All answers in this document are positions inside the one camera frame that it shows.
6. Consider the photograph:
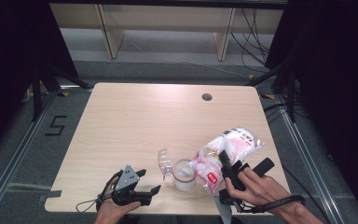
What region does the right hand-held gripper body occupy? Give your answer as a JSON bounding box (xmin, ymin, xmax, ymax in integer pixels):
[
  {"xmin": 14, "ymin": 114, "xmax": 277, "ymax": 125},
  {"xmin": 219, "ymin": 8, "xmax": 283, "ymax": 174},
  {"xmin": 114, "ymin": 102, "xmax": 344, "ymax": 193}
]
[{"xmin": 213, "ymin": 157, "xmax": 276, "ymax": 224}]

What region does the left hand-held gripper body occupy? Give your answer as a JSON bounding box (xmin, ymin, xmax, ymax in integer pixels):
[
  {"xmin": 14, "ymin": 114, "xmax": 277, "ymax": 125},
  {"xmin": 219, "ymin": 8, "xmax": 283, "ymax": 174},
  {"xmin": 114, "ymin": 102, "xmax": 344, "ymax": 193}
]
[{"xmin": 110, "ymin": 164, "xmax": 154, "ymax": 207}]

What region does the red and white sugar bag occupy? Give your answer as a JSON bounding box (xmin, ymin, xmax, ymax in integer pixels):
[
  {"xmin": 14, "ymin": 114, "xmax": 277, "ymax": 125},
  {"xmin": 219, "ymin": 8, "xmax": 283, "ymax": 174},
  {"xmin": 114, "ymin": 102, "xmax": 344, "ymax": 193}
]
[{"xmin": 189, "ymin": 126, "xmax": 266, "ymax": 197}]

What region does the clear glass measuring cup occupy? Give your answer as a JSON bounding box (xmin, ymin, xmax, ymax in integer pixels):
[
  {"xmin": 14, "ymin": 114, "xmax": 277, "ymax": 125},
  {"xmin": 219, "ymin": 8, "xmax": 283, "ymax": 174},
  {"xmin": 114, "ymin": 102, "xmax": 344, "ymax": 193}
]
[{"xmin": 158, "ymin": 148, "xmax": 198, "ymax": 192}]

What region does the person's right hand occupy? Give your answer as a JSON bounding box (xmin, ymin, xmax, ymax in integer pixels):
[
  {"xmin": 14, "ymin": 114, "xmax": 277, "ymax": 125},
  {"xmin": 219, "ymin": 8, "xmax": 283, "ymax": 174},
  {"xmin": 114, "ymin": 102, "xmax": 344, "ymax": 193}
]
[{"xmin": 224, "ymin": 169, "xmax": 294, "ymax": 209}]

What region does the person's left hand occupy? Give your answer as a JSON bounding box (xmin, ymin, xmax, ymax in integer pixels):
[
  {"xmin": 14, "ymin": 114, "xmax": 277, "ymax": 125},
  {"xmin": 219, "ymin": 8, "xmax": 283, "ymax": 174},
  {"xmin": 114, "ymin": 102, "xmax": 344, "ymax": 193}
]
[{"xmin": 93, "ymin": 176, "xmax": 142, "ymax": 224}]

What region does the grey tape strip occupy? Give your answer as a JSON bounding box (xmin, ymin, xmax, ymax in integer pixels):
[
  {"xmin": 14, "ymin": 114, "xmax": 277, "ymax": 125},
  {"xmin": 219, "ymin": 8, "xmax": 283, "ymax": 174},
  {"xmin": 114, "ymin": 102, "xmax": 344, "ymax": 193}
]
[{"xmin": 38, "ymin": 189, "xmax": 62, "ymax": 203}]

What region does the black metal stand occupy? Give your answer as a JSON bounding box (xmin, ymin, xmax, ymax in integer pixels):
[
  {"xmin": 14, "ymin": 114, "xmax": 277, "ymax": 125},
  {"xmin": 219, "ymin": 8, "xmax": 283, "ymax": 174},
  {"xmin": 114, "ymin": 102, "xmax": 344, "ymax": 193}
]
[
  {"xmin": 31, "ymin": 62, "xmax": 93, "ymax": 122},
  {"xmin": 245, "ymin": 63, "xmax": 298, "ymax": 123}
]

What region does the black curtain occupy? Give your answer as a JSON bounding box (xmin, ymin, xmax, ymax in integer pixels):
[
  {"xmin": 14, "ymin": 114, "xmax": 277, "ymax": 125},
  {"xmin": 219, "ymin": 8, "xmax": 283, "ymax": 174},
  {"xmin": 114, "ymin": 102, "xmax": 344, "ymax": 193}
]
[
  {"xmin": 0, "ymin": 0, "xmax": 80, "ymax": 158},
  {"xmin": 265, "ymin": 0, "xmax": 358, "ymax": 217}
]

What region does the beige wooden shelf unit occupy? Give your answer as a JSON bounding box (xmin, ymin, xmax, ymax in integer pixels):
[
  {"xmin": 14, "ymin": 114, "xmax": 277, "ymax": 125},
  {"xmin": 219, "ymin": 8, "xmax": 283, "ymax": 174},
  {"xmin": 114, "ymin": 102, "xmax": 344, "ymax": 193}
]
[{"xmin": 49, "ymin": 3, "xmax": 285, "ymax": 62}]

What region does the black wrist strap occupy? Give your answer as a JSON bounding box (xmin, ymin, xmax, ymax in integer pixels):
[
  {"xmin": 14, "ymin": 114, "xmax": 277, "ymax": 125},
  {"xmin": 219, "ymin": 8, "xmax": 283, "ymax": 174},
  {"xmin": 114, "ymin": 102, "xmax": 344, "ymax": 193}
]
[
  {"xmin": 95, "ymin": 169, "xmax": 124, "ymax": 211},
  {"xmin": 241, "ymin": 194, "xmax": 307, "ymax": 215}
]

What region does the thin grey cord loop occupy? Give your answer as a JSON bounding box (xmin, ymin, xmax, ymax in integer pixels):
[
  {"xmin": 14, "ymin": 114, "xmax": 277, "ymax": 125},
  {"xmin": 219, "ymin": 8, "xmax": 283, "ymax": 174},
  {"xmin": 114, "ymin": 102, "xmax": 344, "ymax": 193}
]
[{"xmin": 75, "ymin": 199, "xmax": 100, "ymax": 214}]

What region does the aluminium floor rail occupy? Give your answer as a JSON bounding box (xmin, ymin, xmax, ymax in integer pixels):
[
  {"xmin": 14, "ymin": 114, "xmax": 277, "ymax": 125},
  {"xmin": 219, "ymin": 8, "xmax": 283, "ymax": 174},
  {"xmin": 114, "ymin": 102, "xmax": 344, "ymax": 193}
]
[
  {"xmin": 0, "ymin": 90, "xmax": 59, "ymax": 224},
  {"xmin": 274, "ymin": 92, "xmax": 343, "ymax": 224}
]

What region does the black floor cable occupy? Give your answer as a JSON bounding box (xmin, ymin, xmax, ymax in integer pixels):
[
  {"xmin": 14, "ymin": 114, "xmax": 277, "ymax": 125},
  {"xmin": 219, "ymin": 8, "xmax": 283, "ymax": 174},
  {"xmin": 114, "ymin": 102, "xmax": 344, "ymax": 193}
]
[{"xmin": 281, "ymin": 164, "xmax": 331, "ymax": 224}]

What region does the black hanging cable bundle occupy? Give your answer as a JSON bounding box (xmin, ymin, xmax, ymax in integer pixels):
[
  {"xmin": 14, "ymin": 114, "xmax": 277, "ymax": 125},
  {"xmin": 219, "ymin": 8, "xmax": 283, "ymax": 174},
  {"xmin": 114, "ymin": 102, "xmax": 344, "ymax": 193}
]
[{"xmin": 229, "ymin": 8, "xmax": 272, "ymax": 75}]

